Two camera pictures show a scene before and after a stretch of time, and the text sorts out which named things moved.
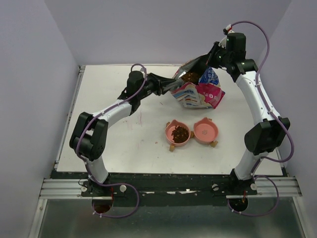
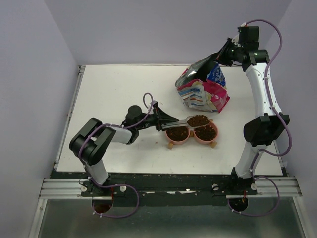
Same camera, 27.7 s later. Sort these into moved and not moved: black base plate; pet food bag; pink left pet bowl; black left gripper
Moved: black left gripper; pet food bag
Not moved: black base plate; pink left pet bowl
